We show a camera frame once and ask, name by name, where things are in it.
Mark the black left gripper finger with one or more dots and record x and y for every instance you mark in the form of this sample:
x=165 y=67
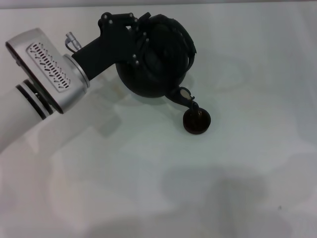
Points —
x=142 y=47
x=119 y=18

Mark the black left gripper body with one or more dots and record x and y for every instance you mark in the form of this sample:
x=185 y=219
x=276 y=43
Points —
x=109 y=49

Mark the small dark brown teacup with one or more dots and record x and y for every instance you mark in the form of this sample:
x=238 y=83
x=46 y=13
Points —
x=196 y=124

